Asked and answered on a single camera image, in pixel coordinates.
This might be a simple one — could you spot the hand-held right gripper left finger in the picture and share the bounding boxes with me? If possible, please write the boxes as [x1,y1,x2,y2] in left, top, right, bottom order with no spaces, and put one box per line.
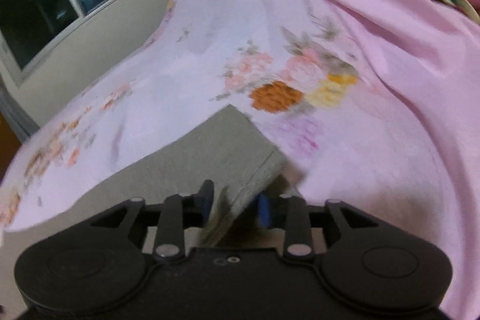
[90,179,215,263]

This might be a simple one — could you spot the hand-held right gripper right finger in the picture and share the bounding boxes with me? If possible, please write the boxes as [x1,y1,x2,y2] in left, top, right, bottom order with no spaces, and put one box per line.
[256,193,380,263]

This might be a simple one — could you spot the grey pants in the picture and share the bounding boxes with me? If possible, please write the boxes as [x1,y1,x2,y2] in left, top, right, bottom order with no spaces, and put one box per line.
[64,103,290,254]

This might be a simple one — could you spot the pink floral bedsheet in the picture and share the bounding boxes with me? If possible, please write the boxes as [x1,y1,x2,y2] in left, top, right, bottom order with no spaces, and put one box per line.
[0,0,379,234]

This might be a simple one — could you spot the grey curtain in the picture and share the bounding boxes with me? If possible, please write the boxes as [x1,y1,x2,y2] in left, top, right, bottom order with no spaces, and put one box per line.
[0,80,40,142]

